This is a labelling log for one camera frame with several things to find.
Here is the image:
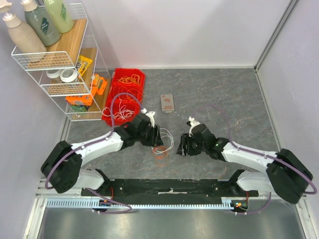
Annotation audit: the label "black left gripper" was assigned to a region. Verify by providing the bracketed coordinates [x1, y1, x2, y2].
[136, 123, 163, 146]

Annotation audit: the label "orange white wire bundle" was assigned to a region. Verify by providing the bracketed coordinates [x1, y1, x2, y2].
[151, 145, 170, 168]

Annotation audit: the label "long white wire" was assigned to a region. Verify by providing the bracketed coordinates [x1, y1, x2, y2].
[158, 127, 174, 151]

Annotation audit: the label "white wires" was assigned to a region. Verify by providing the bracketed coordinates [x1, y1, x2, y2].
[102, 98, 136, 121]

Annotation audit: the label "orange wires bin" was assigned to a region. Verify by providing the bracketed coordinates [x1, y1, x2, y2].
[112, 84, 145, 103]

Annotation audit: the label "yellow orange wire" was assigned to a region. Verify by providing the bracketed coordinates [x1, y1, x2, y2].
[117, 74, 142, 85]

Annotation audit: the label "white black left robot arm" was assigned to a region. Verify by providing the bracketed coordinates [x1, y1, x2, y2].
[41, 112, 163, 196]

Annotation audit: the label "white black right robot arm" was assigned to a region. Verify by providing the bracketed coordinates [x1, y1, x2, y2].
[177, 121, 313, 204]

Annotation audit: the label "red plastic bin near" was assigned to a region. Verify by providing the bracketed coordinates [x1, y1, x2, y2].
[102, 99, 140, 126]

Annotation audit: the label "red plastic bin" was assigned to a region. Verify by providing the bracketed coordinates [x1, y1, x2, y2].
[102, 99, 140, 126]
[107, 83, 144, 103]
[113, 68, 146, 87]

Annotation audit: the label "red plastic bin middle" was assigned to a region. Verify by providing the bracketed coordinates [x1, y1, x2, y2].
[107, 83, 144, 103]

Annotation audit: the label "red plastic bin far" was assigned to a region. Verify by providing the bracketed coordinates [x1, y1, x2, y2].
[113, 68, 146, 87]

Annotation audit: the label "orange green small boxes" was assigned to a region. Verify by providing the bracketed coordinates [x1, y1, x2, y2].
[90, 74, 108, 95]

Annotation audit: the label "orange snack box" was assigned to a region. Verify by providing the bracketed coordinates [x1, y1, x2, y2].
[65, 95, 93, 106]

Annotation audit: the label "green packet bottom shelf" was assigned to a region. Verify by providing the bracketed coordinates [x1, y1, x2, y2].
[70, 105, 89, 113]

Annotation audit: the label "yellow candy bag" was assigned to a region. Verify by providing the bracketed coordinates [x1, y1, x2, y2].
[75, 55, 93, 76]

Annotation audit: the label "white tape roll right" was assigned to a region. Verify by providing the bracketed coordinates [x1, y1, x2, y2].
[60, 68, 78, 83]

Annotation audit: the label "white tape roll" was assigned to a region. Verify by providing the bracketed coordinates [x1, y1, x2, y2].
[46, 69, 61, 79]
[60, 68, 78, 83]

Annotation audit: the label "white tape roll left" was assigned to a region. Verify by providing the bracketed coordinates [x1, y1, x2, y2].
[46, 69, 61, 79]

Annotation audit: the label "beige pump bottle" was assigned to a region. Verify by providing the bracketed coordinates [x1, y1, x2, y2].
[0, 0, 47, 62]

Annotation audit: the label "light green bottle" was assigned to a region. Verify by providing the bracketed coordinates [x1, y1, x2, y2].
[44, 0, 74, 33]

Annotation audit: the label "grey green pump bottle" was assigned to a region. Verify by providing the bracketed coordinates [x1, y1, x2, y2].
[20, 0, 61, 47]

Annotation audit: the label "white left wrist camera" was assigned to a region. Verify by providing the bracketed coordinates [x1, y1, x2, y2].
[141, 108, 156, 128]

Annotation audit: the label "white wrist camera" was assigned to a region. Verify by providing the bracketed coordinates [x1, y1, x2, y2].
[186, 116, 201, 136]
[141, 108, 156, 128]

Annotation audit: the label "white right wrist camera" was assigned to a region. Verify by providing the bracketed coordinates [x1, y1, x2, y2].
[186, 116, 201, 136]

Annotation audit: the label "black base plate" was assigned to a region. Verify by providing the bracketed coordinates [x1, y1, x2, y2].
[96, 179, 259, 205]

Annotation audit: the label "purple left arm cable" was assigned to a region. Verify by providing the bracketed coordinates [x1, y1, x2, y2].
[45, 92, 145, 214]

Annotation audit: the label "white wire shelf rack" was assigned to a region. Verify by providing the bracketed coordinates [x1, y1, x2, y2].
[11, 3, 111, 121]

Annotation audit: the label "light blue cable duct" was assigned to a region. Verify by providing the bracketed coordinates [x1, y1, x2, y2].
[46, 198, 240, 210]

